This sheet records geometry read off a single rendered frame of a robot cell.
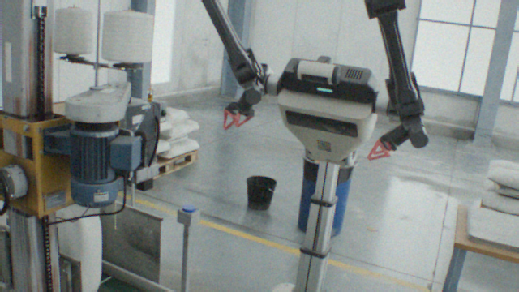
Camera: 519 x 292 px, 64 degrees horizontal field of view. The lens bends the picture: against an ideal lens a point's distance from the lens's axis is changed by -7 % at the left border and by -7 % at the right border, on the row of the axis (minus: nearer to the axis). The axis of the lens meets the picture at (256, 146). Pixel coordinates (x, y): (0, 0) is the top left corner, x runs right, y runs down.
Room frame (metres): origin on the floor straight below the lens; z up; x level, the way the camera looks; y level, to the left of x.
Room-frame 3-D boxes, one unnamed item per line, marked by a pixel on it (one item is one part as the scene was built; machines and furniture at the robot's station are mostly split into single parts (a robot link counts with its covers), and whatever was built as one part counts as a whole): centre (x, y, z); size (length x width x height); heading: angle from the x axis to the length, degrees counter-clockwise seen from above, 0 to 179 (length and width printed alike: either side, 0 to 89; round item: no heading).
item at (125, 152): (1.30, 0.40, 1.25); 0.10 x 0.08 x 0.12; 0
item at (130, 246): (2.18, 0.90, 0.54); 1.05 x 0.02 x 0.41; 65
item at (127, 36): (1.44, 0.45, 1.61); 0.17 x 0.17 x 0.17
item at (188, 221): (1.87, 0.28, 0.81); 0.08 x 0.08 x 0.06; 65
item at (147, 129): (1.75, 0.60, 1.21); 0.30 x 0.25 x 0.30; 65
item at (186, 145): (5.03, 0.99, 0.20); 0.67 x 0.43 x 0.15; 155
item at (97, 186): (1.30, 0.50, 1.21); 0.15 x 0.15 x 0.25
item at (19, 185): (1.25, 0.77, 1.14); 0.11 x 0.06 x 0.11; 65
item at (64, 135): (1.30, 0.60, 1.27); 0.12 x 0.09 x 0.09; 155
